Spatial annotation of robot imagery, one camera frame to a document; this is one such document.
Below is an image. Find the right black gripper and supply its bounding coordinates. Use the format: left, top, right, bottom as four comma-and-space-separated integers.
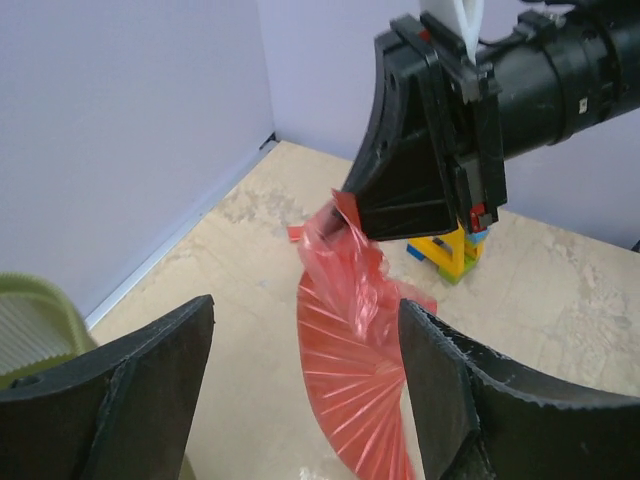
342, 12, 507, 240

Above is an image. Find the olive green mesh trash bin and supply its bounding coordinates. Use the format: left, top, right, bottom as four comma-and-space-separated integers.
0, 272, 97, 389

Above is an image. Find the colourful toy block stack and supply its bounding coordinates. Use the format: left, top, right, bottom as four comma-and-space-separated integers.
406, 226, 490, 285

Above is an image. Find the small red plastic bag piece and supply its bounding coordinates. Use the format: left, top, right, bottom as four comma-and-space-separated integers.
286, 225, 306, 244

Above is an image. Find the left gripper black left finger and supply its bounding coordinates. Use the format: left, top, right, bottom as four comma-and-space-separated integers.
1, 295, 214, 479

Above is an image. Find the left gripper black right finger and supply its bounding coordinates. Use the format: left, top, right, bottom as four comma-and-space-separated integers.
398, 299, 639, 479

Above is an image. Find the red plastic trash bag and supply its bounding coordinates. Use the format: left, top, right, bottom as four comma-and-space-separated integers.
296, 192, 437, 479

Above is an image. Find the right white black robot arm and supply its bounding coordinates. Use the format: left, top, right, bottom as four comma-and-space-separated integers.
343, 1, 639, 241

